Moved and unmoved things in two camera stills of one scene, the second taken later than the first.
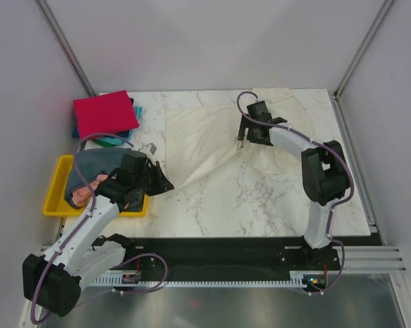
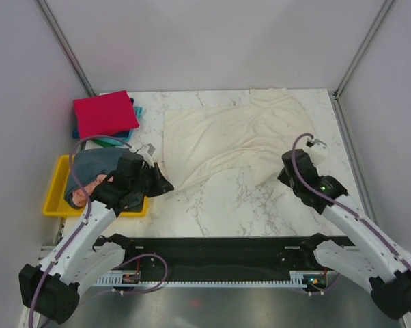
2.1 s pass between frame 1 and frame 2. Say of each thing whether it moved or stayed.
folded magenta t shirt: stayed
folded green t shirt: stayed
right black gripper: moved
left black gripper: stayed
